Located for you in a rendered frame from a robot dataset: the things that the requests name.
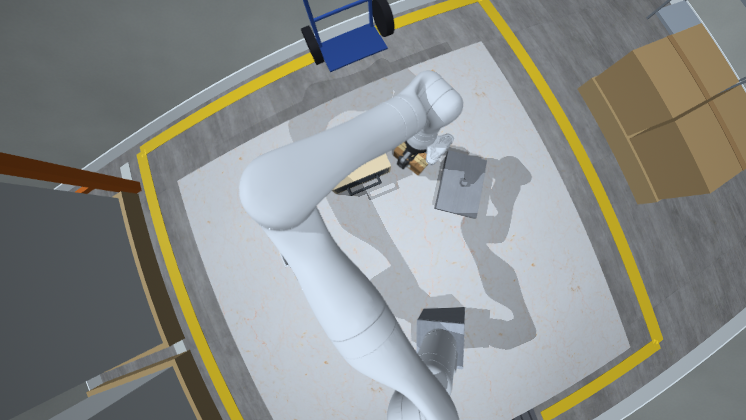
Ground brown cardboard box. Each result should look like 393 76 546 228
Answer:
393 142 428 176

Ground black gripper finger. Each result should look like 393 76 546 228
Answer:
397 151 418 169

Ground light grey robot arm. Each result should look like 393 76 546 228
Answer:
239 71 463 420

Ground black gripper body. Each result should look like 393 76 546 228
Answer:
405 141 427 156

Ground grey metal lid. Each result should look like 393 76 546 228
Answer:
435 150 487 219

